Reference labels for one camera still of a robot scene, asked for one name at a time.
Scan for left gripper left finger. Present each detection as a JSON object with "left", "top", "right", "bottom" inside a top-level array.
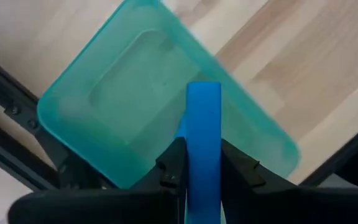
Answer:
[{"left": 7, "top": 136, "right": 188, "bottom": 224}]

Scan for black aluminium table frame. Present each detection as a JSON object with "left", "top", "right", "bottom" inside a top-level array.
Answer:
[{"left": 0, "top": 51, "right": 358, "bottom": 191}]

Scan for blue wooden block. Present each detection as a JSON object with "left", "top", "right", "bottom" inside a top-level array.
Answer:
[{"left": 174, "top": 81, "right": 223, "bottom": 224}]

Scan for green translucent plastic bin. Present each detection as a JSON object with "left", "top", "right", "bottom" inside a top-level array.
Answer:
[{"left": 36, "top": 0, "right": 301, "bottom": 190}]

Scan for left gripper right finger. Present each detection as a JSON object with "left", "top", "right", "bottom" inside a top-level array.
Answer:
[{"left": 221, "top": 139, "right": 358, "bottom": 224}]

